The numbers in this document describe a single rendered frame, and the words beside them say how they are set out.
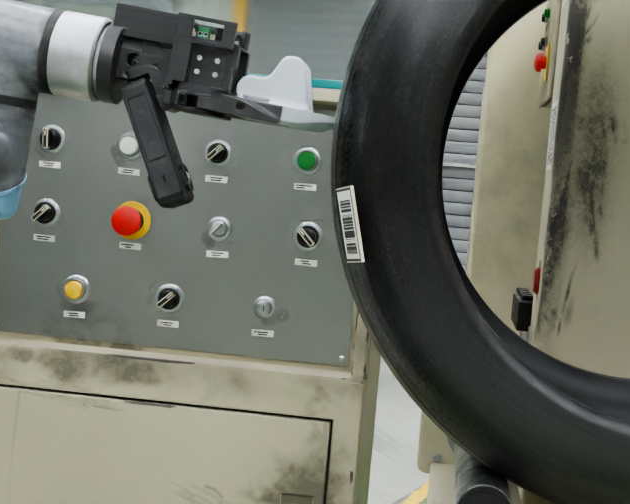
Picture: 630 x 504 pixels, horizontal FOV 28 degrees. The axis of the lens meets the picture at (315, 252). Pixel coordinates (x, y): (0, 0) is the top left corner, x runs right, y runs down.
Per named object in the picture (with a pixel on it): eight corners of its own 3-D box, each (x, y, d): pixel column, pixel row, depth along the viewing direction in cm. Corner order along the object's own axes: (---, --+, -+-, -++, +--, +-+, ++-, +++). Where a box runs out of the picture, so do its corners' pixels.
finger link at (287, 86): (348, 65, 105) (242, 45, 106) (335, 134, 106) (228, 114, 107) (351, 68, 108) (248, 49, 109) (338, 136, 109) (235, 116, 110)
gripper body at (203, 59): (245, 23, 105) (107, -2, 107) (225, 124, 106) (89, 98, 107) (259, 35, 113) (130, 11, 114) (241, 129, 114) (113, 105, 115)
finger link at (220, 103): (280, 104, 105) (178, 85, 106) (276, 122, 105) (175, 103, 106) (287, 108, 109) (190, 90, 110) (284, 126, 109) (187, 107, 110)
